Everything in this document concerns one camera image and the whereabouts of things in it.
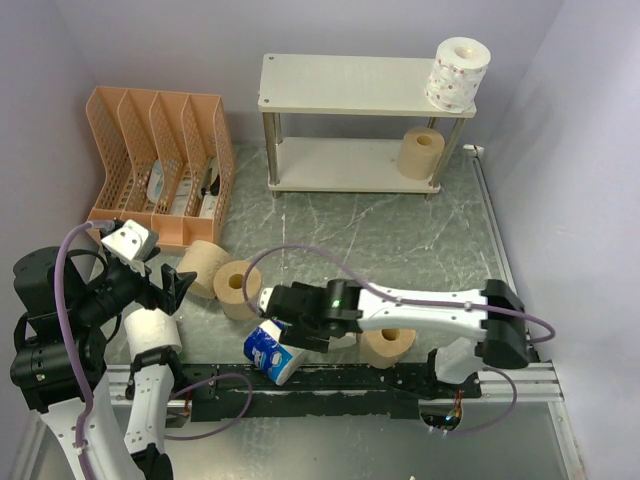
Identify brown roll sideways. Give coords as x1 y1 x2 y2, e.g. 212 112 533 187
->
176 240 232 299

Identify white dotted roll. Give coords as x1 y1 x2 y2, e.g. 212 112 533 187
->
425 37 491 114
329 333 357 351

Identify brown roll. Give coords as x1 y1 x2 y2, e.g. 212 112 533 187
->
213 260 262 321
397 126 445 180
359 328 416 369

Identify blue paper roll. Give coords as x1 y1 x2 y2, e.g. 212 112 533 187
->
243 320 307 386

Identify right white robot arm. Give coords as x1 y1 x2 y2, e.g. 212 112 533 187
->
258 279 529 398

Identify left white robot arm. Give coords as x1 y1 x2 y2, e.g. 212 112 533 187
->
10 246 196 479

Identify white two-tier shelf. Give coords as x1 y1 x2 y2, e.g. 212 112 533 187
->
258 53 477 197

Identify plain white paper roll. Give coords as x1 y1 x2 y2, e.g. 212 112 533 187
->
124 308 182 359

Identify white packets in organizer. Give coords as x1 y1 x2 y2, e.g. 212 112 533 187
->
144 158 221 219

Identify black tool in organizer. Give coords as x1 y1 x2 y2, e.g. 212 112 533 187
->
199 169 221 197

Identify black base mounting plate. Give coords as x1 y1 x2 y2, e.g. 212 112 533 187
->
180 363 481 422

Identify orange plastic file organizer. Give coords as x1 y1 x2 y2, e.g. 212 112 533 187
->
86 86 235 249

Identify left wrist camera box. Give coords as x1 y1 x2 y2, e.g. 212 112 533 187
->
101 219 159 265

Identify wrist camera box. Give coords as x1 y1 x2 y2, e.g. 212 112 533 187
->
101 219 159 265
257 288 273 312

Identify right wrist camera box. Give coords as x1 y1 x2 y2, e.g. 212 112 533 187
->
257 288 273 312

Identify aluminium rail front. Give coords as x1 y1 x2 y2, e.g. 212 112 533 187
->
107 362 565 402

